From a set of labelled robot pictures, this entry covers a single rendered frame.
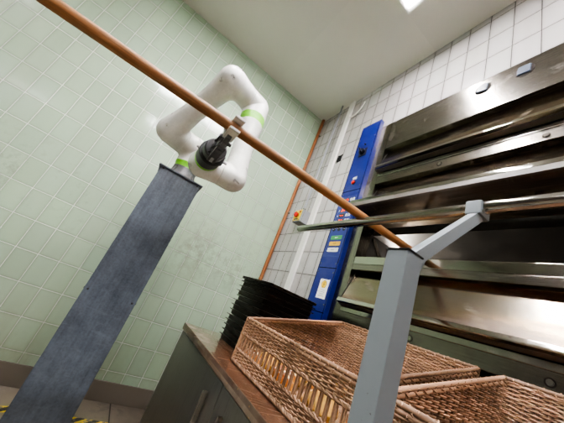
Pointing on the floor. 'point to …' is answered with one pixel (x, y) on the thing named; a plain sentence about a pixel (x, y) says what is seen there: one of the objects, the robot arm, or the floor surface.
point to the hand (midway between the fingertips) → (233, 128)
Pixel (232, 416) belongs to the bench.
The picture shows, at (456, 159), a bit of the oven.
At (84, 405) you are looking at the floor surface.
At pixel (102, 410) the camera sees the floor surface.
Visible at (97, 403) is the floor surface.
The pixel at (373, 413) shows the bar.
